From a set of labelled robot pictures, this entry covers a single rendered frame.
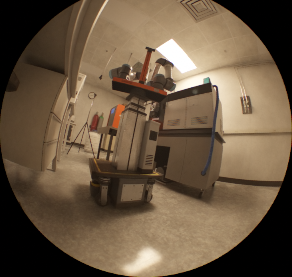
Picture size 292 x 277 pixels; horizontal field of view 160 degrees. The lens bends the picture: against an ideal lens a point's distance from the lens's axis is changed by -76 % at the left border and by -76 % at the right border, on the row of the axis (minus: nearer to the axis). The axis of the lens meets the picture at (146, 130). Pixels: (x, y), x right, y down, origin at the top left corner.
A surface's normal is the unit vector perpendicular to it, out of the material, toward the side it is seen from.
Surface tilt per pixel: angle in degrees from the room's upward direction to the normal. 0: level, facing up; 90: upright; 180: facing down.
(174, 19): 180
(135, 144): 90
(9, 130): 90
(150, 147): 90
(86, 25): 180
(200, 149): 90
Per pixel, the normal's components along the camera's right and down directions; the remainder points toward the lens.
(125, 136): 0.55, -0.05
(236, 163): -0.76, -0.24
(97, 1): -0.17, 0.97
